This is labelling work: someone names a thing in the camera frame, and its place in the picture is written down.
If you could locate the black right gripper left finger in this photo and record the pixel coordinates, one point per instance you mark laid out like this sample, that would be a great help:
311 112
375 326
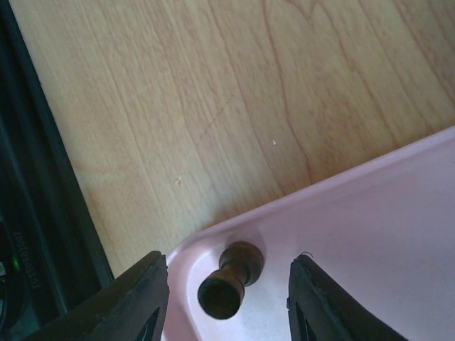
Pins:
132 307

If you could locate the black aluminium frame rail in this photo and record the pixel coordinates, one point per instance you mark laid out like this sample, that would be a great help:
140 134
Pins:
52 259

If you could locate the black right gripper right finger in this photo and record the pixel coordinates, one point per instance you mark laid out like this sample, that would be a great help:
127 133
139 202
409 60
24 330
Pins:
320 309

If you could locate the dark piece bottom row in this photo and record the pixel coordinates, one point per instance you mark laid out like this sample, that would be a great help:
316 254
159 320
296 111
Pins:
221 293

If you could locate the pink silicone tray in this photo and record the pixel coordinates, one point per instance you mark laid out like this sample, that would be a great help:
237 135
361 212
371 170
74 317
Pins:
384 231

